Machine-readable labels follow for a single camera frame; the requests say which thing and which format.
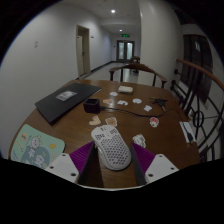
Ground glass double door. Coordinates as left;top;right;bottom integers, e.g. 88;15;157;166
116;40;136;63

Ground dark barred window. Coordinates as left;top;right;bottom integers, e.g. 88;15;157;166
181;34;213;103

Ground white perforated computer mouse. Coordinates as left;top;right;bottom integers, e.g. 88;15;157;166
90;124;133;172

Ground black railing with wooden handrail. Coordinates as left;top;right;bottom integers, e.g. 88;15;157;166
169;58;224;163

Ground small white flat box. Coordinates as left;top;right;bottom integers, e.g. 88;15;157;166
117;85;134;95

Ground white curved sticker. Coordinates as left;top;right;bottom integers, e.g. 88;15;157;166
116;99;129;107

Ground beige side door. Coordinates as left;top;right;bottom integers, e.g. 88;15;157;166
75;25;91;77

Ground red and white sticker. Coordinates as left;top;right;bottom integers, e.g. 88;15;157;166
149;116;160;128

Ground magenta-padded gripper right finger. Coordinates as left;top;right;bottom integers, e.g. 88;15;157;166
129;141;180;187

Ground white and black card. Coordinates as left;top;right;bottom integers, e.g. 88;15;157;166
179;120;197;144

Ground dark bunch of keys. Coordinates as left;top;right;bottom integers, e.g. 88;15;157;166
149;96;169;112

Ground brown wooden armchair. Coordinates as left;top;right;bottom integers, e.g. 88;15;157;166
108;62;168;89

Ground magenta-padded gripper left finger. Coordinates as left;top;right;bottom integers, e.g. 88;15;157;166
44;140;105;189

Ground tan bear sticker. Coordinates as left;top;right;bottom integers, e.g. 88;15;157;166
88;115;102;127

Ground ceiling lights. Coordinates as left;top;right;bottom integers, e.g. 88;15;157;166
109;8;123;32

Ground orange and white square sticker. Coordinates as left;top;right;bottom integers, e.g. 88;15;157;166
105;116;118;128

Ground distant wooden chair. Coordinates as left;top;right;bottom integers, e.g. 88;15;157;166
129;55;141;64

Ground black closed laptop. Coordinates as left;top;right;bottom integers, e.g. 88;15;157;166
34;82;103;126

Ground green cartoon-print mouse pad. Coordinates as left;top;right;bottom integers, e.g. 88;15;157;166
9;123;66;169

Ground white and grey sticker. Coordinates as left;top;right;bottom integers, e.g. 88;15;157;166
132;133;147;149

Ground small black box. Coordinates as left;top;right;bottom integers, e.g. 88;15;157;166
83;97;102;114

